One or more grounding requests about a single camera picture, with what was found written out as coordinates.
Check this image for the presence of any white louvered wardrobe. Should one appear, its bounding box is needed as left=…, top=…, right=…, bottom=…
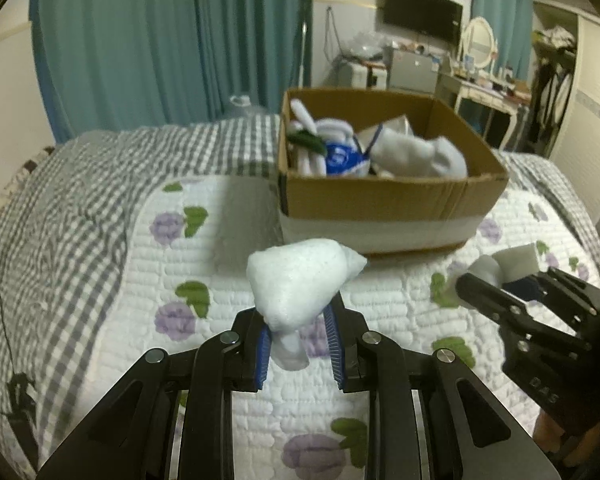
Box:
left=550, top=14, right=600, bottom=224

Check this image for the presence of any teal curtain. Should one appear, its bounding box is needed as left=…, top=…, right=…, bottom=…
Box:
left=471, top=0, right=533, bottom=79
left=30, top=0, right=312, bottom=143

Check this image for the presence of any light blue tissue pack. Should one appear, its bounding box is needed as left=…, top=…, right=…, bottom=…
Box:
left=325, top=142, right=370, bottom=177

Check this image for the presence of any black cable on bed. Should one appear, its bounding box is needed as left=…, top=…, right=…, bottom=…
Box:
left=0, top=278, right=39, bottom=461

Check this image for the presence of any grey knit glove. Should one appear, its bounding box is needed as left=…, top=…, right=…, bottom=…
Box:
left=356, top=125, right=468, bottom=179

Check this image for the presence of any white suitcase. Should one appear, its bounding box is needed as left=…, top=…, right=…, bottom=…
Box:
left=337, top=61, right=388, bottom=90

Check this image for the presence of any white cloth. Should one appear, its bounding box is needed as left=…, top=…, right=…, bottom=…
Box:
left=468, top=244, right=540, bottom=287

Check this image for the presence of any silver mini fridge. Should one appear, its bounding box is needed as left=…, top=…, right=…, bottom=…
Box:
left=388, top=50, right=439, bottom=94

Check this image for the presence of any teal right curtain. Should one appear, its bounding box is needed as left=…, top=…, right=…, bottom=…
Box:
left=471, top=0, right=533, bottom=79

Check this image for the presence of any black wall television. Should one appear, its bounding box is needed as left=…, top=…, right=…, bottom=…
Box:
left=382, top=0, right=463, bottom=46

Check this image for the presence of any white dressing table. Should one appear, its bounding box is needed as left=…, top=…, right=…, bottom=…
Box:
left=434, top=74, right=529, bottom=152

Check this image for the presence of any clear water jug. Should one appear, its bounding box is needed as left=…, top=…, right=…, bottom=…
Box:
left=223, top=94, right=268, bottom=119

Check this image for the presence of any white sock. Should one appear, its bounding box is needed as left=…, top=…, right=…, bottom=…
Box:
left=246, top=238, right=367, bottom=372

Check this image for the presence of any grey checked bed cover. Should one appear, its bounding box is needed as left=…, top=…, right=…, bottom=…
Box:
left=0, top=115, right=600, bottom=479

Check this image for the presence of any brown cardboard box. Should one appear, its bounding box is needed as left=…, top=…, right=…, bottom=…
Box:
left=277, top=88, right=508, bottom=255

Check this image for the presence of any oval vanity mirror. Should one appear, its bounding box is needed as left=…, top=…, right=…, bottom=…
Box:
left=458, top=16, right=498, bottom=70

